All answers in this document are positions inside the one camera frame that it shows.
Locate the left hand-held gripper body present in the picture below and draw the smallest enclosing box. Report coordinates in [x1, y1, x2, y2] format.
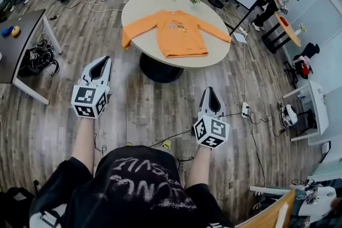
[71, 76, 111, 119]

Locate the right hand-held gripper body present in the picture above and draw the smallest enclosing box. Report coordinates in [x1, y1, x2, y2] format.
[192, 111, 230, 148]

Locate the orange children's sweatshirt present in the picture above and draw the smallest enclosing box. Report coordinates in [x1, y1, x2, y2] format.
[121, 10, 232, 59]

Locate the person's right forearm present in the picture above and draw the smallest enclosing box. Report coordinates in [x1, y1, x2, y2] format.
[184, 144, 212, 190]

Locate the person's left forearm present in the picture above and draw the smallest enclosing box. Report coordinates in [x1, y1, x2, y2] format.
[71, 114, 96, 177]

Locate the person's black printed t-shirt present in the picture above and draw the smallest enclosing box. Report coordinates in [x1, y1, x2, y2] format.
[29, 145, 236, 228]

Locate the white power strip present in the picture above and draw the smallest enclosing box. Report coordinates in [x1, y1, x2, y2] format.
[241, 101, 250, 119]

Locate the person's right yellow shoe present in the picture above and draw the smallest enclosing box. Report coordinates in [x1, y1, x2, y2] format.
[160, 139, 172, 152]

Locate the black harness gear bundle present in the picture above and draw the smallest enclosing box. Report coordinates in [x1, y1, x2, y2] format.
[18, 39, 60, 77]

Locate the white paper sheet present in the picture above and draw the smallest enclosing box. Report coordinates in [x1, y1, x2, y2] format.
[234, 32, 248, 44]

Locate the white and black helmet device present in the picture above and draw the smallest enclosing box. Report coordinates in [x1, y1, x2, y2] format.
[280, 104, 299, 128]

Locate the pink and red clothing bundle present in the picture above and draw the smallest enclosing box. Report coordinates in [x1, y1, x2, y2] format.
[293, 55, 313, 80]

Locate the black stool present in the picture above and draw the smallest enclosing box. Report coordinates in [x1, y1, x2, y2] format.
[296, 108, 317, 137]

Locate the light wooden desk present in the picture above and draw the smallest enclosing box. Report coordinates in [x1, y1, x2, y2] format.
[235, 189, 296, 228]

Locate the orange round wooden table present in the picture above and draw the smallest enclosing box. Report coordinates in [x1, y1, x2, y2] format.
[263, 12, 302, 54]

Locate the black office chair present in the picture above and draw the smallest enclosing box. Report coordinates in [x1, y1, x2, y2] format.
[0, 186, 35, 228]
[283, 42, 321, 89]

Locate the black round table pedestal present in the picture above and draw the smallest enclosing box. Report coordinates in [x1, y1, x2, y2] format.
[139, 52, 184, 84]

